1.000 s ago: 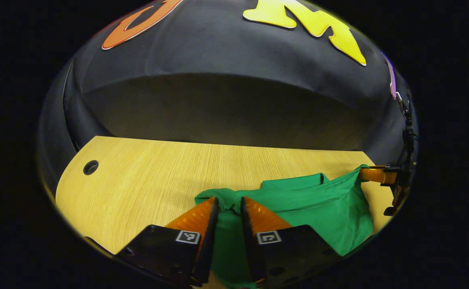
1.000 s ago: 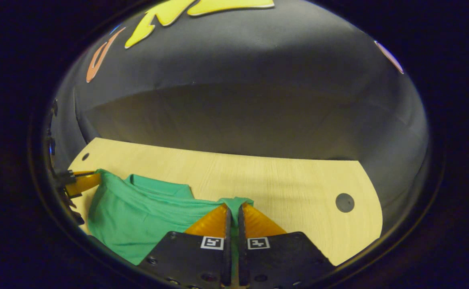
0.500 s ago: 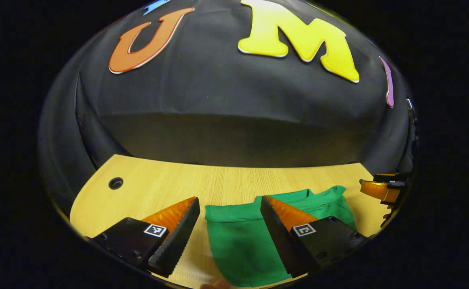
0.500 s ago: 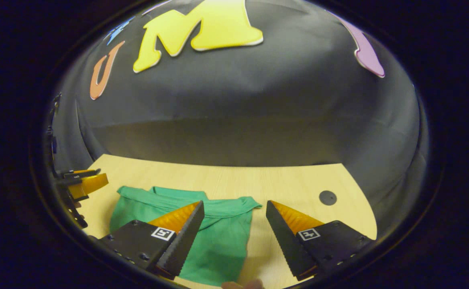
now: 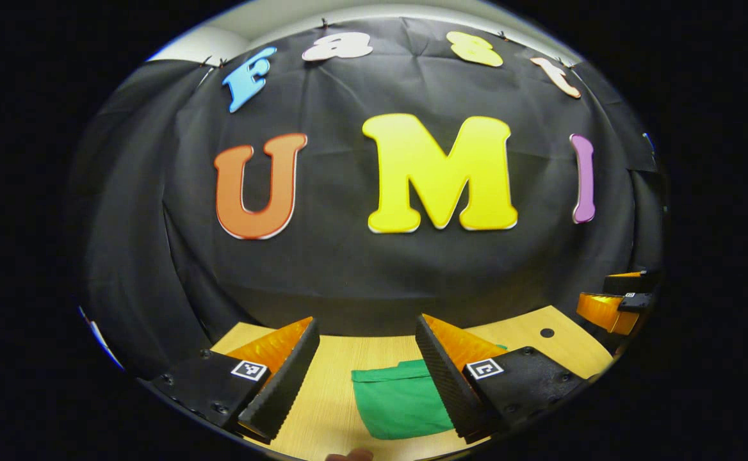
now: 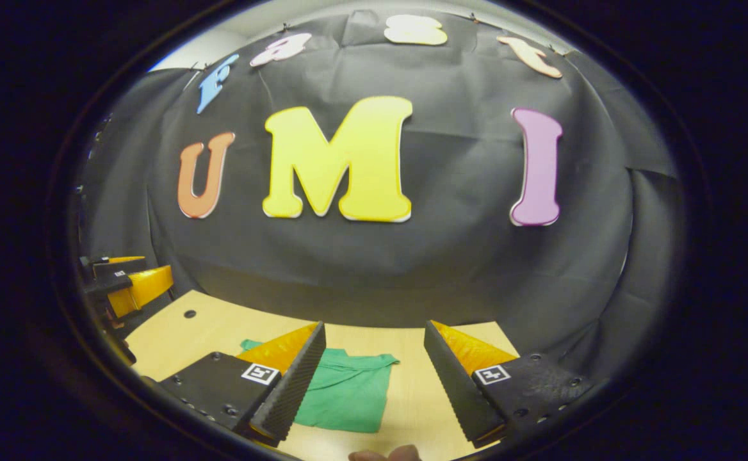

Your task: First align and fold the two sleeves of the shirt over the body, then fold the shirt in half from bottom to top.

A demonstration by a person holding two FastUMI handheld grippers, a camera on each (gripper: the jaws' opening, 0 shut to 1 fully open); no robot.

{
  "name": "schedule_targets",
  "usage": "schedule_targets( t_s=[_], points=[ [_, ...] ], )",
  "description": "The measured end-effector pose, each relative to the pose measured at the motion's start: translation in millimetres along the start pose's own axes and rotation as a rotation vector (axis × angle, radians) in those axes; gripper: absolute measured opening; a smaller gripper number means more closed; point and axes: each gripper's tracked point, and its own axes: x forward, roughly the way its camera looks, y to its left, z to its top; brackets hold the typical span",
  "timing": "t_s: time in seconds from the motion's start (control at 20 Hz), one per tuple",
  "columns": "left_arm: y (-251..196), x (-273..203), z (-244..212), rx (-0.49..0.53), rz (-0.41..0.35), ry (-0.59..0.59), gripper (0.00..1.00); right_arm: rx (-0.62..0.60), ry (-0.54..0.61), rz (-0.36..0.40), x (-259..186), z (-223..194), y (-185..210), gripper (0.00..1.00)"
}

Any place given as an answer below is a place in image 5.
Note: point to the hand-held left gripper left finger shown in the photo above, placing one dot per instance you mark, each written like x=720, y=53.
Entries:
x=284, y=384

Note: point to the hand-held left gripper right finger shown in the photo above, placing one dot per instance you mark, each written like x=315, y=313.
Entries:
x=447, y=384

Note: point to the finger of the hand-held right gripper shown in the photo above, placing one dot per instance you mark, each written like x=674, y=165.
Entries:
x=604, y=312
x=630, y=283

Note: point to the green T-shirt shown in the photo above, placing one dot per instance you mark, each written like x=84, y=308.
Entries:
x=399, y=400

